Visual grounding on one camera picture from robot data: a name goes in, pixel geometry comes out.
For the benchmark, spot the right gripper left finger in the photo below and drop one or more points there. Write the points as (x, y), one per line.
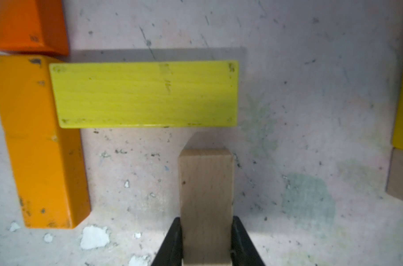
(170, 252)

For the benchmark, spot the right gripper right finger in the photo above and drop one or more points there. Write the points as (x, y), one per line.
(243, 251)

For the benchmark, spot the natural wood block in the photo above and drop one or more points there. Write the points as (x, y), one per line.
(206, 192)
(394, 185)

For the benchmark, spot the amber orange block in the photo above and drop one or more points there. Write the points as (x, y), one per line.
(47, 161)

